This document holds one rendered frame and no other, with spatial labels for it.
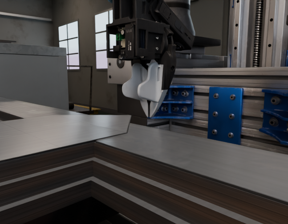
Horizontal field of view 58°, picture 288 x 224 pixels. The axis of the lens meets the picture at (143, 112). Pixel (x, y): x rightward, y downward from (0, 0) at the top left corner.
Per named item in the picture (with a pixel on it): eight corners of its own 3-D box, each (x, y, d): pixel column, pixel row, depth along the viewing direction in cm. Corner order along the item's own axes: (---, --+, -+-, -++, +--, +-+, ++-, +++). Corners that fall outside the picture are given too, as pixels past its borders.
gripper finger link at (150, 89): (129, 120, 41) (129, 62, 40) (154, 116, 46) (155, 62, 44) (143, 123, 39) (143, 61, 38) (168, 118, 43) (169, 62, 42)
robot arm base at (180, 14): (169, 43, 92) (170, 14, 91) (204, 39, 81) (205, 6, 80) (136, 40, 83) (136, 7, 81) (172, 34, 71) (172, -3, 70)
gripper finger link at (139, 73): (117, 118, 44) (116, 62, 42) (142, 114, 48) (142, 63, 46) (129, 120, 41) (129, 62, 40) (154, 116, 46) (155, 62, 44)
